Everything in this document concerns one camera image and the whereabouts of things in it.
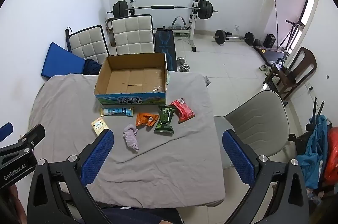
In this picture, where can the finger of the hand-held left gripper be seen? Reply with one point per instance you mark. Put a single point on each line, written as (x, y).
(33, 135)
(5, 131)

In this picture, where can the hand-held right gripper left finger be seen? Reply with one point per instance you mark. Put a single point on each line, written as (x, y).
(98, 154)

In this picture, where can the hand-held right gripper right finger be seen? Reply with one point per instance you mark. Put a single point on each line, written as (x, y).
(237, 156)

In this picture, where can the yellow packet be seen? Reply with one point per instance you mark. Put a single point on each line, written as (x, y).
(99, 126)

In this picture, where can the purple sock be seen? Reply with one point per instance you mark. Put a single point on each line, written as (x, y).
(130, 138)

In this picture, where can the blue and white packet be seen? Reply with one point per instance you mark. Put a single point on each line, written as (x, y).
(117, 111)

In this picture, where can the orange packet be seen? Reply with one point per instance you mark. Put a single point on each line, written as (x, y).
(144, 120)

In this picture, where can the red packet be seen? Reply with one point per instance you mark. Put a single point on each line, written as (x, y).
(183, 110)

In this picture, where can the green packet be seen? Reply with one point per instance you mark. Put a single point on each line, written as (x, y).
(164, 121)

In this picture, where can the cardboard box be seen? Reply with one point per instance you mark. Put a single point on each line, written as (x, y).
(126, 78)

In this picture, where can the person's left forearm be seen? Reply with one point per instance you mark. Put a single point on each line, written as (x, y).
(12, 202)

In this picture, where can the grey plastic chair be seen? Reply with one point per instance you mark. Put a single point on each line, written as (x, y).
(258, 123)

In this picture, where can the grey tablecloth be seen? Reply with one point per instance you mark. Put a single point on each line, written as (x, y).
(158, 163)

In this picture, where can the person's dark clothing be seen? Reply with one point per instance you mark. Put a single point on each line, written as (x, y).
(140, 216)

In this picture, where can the blue jacket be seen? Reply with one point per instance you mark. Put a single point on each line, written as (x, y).
(314, 155)

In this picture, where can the blue foam mat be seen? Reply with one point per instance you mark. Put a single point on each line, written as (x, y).
(60, 61)

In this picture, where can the dark blue cloth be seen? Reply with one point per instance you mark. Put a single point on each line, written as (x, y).
(92, 67)

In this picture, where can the black poles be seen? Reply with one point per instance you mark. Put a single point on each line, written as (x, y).
(318, 110)

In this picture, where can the pair of slippers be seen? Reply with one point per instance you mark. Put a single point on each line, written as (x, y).
(264, 67)

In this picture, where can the red bag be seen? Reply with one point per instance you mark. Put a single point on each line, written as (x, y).
(332, 158)

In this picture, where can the chrome dumbbell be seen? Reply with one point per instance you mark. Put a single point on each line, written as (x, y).
(181, 61)
(184, 68)

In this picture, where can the white padded chair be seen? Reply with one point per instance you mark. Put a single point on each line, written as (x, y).
(88, 44)
(132, 35)

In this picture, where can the black treadmill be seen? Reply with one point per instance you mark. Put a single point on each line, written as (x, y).
(273, 55)

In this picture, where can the dark wooden chair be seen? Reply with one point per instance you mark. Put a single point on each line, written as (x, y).
(303, 65)

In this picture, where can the black speaker box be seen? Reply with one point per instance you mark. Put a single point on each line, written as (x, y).
(269, 41)

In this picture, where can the short barbell with black plates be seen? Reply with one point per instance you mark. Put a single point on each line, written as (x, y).
(220, 36)

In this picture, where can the black weight bench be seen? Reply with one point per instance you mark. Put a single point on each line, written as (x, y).
(165, 44)

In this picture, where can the white barbell rack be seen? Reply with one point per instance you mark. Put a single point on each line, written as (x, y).
(195, 20)

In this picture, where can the long barbell with black plates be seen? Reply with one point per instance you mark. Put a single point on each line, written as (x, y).
(162, 7)

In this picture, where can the window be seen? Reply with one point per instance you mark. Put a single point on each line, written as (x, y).
(309, 7)

